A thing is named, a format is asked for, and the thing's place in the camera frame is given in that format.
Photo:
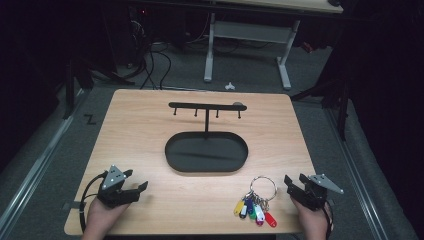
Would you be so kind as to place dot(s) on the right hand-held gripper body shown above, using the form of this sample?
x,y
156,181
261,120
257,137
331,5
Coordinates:
x,y
315,196

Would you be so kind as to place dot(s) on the dark computer tower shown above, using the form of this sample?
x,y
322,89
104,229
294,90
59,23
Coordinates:
x,y
138,33

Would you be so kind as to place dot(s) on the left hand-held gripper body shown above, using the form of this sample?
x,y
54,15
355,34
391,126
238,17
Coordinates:
x,y
112,178

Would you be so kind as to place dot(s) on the black key rack with tray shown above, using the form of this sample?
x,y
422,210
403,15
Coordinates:
x,y
206,153

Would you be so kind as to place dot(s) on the small white plastic piece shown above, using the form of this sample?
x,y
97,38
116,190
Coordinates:
x,y
229,86

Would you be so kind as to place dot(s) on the grey-legged wooden desk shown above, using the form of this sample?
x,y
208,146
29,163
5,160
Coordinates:
x,y
248,31

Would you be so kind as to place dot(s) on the metal floor rail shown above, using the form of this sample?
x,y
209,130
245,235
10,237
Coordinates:
x,y
358,173
33,170

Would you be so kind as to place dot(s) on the person's right hand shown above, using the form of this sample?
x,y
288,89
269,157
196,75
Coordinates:
x,y
311,221

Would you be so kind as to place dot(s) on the grey tape strip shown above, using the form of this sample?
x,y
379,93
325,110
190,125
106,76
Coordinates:
x,y
71,206

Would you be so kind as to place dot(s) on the person's left hand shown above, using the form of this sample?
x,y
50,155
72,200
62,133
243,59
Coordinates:
x,y
101,218

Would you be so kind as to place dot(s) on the black metal stand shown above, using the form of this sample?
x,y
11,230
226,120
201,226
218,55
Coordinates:
x,y
340,106
71,90

